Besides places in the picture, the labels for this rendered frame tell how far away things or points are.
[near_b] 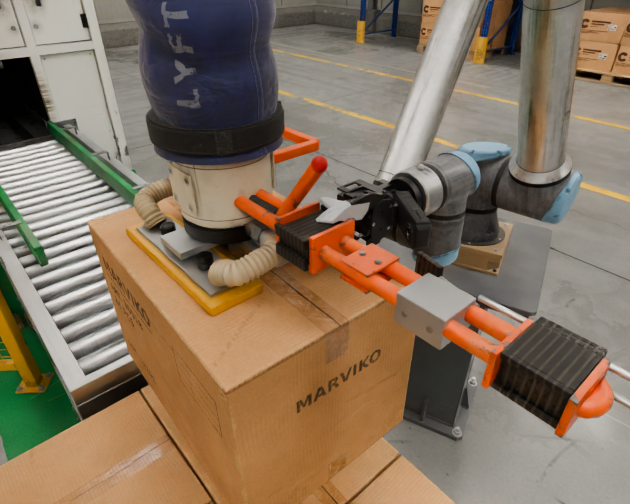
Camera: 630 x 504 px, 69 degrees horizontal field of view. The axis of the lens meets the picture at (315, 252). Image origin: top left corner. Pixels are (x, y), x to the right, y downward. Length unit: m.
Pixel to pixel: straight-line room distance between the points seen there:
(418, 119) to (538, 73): 0.29
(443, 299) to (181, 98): 0.45
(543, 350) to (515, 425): 1.57
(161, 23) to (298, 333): 0.47
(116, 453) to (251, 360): 0.69
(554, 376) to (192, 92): 0.57
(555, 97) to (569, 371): 0.78
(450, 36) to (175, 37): 0.55
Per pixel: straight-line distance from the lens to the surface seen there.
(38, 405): 2.27
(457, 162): 0.86
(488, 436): 2.00
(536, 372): 0.48
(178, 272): 0.82
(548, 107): 1.18
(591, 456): 2.10
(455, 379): 1.77
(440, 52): 1.02
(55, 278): 1.96
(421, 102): 0.99
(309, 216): 0.69
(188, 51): 0.70
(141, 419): 1.33
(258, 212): 0.73
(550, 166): 1.29
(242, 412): 0.68
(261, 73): 0.73
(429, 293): 0.55
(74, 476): 1.29
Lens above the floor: 1.55
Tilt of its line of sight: 33 degrees down
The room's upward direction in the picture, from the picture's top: straight up
